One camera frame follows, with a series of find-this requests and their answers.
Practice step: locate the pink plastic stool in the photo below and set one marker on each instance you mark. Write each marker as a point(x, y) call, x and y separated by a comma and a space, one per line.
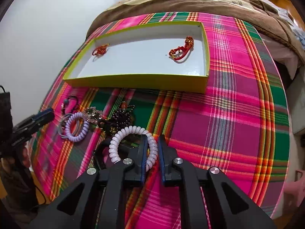
point(294, 190)

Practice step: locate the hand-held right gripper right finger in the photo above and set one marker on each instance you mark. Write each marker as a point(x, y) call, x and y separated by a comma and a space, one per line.
point(161, 158)

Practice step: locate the black watch band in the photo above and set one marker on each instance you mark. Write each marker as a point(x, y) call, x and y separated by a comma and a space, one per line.
point(101, 153)

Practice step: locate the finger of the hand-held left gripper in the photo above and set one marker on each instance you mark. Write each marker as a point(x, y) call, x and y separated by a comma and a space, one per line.
point(44, 117)

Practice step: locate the white bed sheet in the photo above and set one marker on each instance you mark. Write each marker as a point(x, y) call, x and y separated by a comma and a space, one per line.
point(281, 52)

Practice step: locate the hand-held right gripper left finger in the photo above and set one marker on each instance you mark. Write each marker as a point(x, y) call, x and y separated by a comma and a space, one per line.
point(143, 158)

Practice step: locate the black bag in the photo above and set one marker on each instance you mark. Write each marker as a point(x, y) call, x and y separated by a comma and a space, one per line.
point(4, 109)

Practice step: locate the yellow-green shallow cardboard box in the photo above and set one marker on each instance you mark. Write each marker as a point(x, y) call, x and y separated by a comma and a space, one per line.
point(143, 57)

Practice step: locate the brown beige printed blanket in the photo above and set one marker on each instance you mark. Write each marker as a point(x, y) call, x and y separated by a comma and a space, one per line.
point(166, 4)

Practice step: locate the rhinestone hair clip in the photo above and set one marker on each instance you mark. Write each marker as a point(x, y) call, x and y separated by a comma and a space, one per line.
point(91, 113)

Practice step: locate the pink green plaid cloth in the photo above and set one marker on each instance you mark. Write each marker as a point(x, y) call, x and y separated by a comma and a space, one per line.
point(226, 124)

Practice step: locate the pale blue crumpled cloth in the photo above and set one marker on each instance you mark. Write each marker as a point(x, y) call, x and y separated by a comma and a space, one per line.
point(286, 14)

